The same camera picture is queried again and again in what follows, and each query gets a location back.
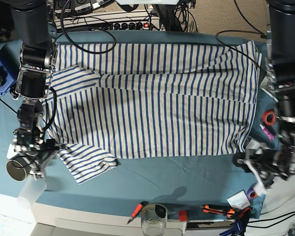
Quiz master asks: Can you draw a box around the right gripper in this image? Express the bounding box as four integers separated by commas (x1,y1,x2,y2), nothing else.
12,127,66,172

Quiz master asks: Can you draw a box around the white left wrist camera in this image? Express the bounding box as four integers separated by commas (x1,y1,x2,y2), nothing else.
244,159,267,196

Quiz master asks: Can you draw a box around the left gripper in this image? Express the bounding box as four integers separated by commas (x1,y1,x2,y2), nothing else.
233,146,295,182

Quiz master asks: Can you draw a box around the orange black utility knife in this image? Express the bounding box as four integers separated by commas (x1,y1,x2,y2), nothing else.
201,205,236,218

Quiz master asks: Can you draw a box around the red cube block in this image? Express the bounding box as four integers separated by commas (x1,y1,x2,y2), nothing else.
178,210,188,222

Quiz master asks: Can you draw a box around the pink glue tube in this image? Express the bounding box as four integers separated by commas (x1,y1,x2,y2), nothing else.
260,124,275,141

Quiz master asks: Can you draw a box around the thin metal rod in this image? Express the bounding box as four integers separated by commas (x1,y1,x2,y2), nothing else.
0,95,17,115

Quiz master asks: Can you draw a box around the teal table cloth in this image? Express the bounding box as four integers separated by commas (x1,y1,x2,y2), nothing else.
0,29,295,219

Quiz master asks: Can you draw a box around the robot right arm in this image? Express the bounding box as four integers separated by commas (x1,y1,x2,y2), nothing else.
8,0,60,177

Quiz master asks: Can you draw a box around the blue black spring clamp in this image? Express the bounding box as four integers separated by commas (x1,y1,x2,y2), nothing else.
219,207,252,236

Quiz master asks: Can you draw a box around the white paper slip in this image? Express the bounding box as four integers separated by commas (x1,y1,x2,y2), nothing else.
6,144,17,159

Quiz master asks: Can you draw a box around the red handled screwdriver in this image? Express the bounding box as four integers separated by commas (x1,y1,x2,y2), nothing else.
127,201,148,224

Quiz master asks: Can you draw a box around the thick black cable loop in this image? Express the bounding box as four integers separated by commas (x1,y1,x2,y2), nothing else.
60,0,118,54

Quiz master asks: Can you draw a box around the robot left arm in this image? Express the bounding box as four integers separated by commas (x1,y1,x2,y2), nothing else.
243,0,295,184

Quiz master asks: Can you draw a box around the clear wine glass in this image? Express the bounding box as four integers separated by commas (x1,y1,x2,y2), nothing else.
141,204,168,236

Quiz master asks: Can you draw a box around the white small card box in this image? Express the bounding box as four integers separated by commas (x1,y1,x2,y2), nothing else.
227,190,251,210

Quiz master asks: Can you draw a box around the black power strip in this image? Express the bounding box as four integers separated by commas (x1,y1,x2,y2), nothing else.
107,22,160,30

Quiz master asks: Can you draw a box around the blue white striped T-shirt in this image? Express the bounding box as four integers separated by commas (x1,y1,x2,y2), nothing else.
42,41,262,184

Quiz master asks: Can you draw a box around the purple tape roll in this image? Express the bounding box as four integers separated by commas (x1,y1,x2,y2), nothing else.
246,188,258,200

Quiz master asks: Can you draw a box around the red tape roll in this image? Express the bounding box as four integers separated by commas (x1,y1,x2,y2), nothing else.
263,110,276,126

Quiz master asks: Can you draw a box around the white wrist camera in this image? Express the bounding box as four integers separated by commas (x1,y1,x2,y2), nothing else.
244,159,267,196
29,170,46,181

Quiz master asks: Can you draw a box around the translucent plastic cup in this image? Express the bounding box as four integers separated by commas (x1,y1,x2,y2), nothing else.
17,177,47,209

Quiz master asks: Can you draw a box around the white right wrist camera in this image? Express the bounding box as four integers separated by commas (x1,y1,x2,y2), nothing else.
29,170,46,181

